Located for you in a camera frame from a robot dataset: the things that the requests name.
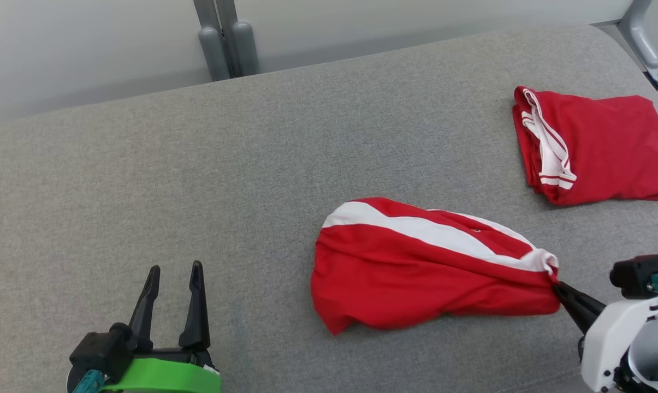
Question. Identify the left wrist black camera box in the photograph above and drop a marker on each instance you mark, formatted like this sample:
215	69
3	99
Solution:
99	352

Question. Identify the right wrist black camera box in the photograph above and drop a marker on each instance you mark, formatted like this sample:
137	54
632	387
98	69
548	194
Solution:
637	275

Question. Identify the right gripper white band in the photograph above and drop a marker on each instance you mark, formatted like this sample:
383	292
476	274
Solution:
607	338

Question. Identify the grey metal bracket leg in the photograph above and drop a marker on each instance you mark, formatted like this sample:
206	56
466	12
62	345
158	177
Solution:
642	38

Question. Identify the grey metal post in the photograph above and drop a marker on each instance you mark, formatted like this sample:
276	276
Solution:
211	43
244	46

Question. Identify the red white shirt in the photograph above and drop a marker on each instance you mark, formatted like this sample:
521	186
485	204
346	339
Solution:
416	273

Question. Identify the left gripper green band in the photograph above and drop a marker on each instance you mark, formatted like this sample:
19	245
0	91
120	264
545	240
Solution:
165	376

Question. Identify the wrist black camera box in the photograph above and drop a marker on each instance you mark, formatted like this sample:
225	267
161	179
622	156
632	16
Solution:
637	275
99	352

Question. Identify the red white lettered jersey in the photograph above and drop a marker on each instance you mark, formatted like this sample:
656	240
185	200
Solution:
612	142

